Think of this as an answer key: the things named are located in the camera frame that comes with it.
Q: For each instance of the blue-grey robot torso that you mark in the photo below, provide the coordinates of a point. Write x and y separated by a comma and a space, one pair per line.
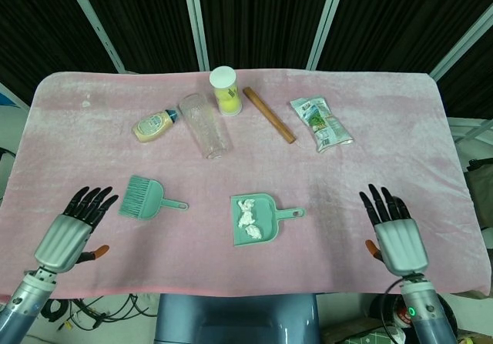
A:
231, 321

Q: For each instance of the green hand broom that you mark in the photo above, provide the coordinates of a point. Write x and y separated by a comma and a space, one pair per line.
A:
144, 199

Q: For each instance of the clear plastic cup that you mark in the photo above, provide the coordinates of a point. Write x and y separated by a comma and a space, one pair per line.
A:
204, 128

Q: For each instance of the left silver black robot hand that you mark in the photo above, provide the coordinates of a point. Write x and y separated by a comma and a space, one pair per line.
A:
63, 240

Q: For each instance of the green dustpan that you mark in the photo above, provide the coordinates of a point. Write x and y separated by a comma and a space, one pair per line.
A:
269, 224

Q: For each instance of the grey partition post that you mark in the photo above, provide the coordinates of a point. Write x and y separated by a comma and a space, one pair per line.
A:
98, 24
462, 36
325, 21
196, 21

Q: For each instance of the mayonnaise squeeze bottle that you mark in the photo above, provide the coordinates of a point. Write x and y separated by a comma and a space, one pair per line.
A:
152, 125

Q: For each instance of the dark bag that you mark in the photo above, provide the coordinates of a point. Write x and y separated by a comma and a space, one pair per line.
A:
479, 190

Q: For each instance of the wooden rolling pin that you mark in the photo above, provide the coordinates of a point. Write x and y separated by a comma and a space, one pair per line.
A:
269, 114

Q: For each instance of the grey metal rack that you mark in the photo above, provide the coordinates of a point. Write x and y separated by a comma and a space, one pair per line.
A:
471, 128

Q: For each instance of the pink tablecloth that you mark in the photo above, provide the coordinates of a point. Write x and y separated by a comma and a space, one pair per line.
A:
308, 167

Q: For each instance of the green snack packet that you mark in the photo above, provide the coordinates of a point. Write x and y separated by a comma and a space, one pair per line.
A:
323, 122

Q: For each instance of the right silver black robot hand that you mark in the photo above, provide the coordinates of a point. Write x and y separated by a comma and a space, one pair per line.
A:
400, 244

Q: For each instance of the red white round object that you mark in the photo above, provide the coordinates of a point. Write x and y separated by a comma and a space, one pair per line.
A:
400, 313

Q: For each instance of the white paper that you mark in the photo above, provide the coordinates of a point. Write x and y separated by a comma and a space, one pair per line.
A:
255, 232
246, 211

